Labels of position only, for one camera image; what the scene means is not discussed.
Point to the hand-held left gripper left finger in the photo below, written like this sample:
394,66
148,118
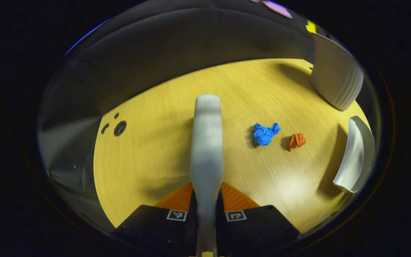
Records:
155,232

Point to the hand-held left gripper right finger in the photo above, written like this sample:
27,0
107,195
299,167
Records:
255,232

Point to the small white broom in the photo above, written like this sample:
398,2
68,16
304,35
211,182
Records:
207,150

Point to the blue paper trash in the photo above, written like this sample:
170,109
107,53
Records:
263,134

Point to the orange paper trash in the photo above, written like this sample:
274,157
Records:
296,141

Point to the white plastic dustpan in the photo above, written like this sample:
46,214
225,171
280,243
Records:
355,157

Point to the wooden desktop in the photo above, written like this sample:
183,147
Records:
155,153

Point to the black backdrop cloth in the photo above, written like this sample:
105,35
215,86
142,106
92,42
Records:
155,53

